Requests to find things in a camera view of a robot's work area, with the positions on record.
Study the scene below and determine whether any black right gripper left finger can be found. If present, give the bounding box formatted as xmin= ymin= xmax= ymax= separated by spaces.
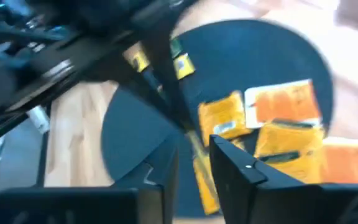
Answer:
xmin=113 ymin=138 xmax=180 ymax=224

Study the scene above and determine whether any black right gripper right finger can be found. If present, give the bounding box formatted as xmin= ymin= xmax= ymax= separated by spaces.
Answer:
xmin=209 ymin=134 xmax=321 ymax=224

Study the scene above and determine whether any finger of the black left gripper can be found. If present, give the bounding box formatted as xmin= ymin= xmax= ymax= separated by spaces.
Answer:
xmin=116 ymin=62 xmax=180 ymax=125
xmin=141 ymin=27 xmax=197 ymax=131

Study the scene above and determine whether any yellow tea packet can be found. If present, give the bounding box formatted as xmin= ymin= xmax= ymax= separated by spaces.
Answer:
xmin=122 ymin=43 xmax=151 ymax=75
xmin=172 ymin=52 xmax=196 ymax=81

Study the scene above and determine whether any round dark woven placemat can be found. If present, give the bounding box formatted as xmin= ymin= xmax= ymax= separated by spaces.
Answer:
xmin=100 ymin=19 xmax=335 ymax=218

